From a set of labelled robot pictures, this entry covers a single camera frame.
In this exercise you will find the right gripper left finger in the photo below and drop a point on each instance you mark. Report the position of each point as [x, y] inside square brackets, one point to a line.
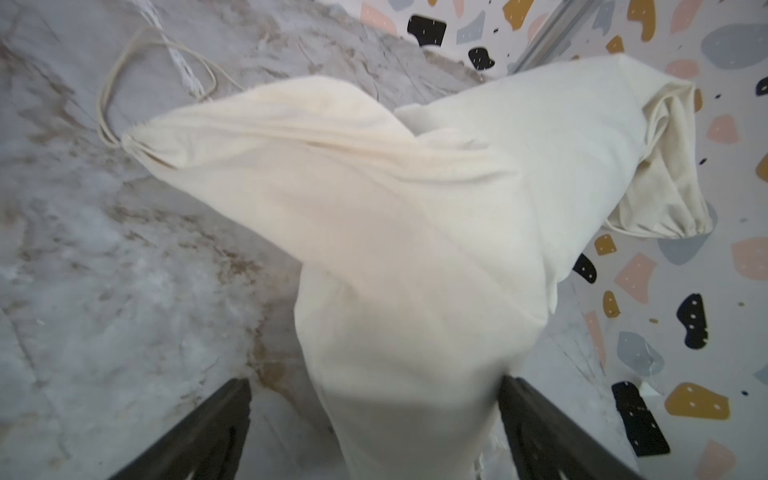
[206, 444]

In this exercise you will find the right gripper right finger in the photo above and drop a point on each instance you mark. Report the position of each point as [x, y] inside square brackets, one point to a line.
[546, 444]

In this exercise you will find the cream drawstring soil bag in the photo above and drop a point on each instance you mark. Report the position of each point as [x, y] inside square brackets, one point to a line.
[422, 282]

